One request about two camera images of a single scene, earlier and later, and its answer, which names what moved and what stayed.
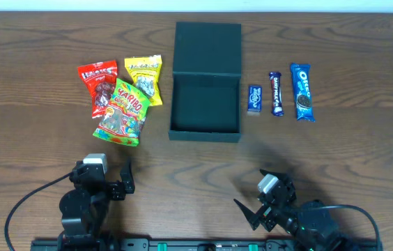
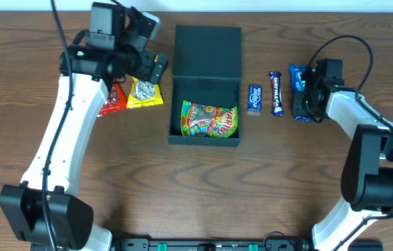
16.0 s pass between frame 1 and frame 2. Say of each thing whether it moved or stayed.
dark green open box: stayed
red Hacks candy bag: moved
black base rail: stayed
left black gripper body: moved
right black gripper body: moved
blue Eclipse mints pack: stayed
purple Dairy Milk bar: stayed
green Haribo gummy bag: moved
